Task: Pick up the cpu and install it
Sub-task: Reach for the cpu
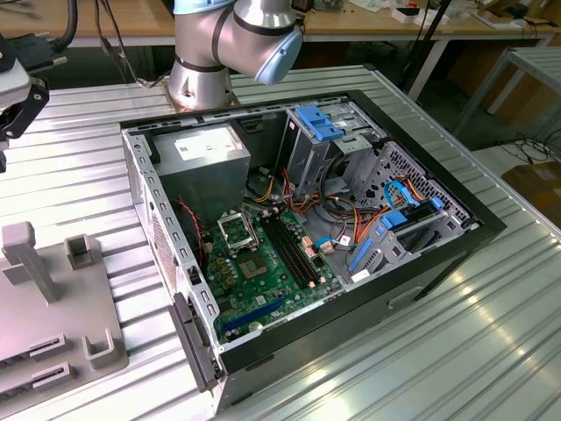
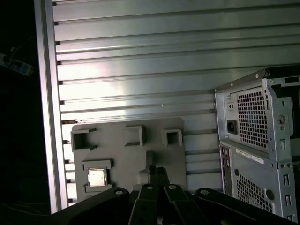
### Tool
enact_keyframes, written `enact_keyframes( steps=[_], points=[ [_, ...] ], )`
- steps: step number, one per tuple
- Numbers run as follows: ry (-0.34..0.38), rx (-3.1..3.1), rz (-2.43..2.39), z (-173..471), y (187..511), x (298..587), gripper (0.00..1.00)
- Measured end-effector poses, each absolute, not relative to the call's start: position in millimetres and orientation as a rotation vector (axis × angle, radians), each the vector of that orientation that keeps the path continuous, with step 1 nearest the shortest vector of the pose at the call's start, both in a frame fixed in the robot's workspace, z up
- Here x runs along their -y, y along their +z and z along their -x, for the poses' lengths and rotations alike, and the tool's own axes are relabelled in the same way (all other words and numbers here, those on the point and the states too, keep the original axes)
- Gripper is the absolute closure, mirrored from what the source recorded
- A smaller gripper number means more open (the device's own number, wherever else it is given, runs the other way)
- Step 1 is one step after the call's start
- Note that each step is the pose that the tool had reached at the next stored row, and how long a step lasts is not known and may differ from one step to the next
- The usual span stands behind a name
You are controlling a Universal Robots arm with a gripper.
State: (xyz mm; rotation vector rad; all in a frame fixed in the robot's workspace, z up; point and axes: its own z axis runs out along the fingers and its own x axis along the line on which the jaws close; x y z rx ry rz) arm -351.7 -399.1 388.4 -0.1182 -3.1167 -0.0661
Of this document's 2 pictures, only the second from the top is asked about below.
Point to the grey power supply unit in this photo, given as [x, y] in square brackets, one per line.
[232, 117]

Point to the white power strip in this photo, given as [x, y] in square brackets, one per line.
[21, 68]

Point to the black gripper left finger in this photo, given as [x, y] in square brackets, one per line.
[112, 204]

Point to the grey parts rack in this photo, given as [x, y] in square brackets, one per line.
[117, 152]

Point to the silver CPU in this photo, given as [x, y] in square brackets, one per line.
[98, 177]

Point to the black open PC case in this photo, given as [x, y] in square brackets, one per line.
[279, 150]

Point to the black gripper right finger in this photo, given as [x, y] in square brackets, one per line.
[211, 206]

